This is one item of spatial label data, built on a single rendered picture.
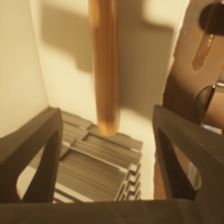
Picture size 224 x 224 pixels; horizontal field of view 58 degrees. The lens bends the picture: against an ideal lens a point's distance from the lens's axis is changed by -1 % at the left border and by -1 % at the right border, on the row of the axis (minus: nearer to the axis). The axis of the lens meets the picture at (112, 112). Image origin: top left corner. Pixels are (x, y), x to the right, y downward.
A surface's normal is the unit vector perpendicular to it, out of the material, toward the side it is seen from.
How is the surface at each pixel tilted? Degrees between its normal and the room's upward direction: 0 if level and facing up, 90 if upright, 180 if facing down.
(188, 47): 0
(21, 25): 90
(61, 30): 0
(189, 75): 0
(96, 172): 90
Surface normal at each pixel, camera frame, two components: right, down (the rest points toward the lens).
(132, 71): -0.44, 0.54
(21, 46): 0.90, 0.30
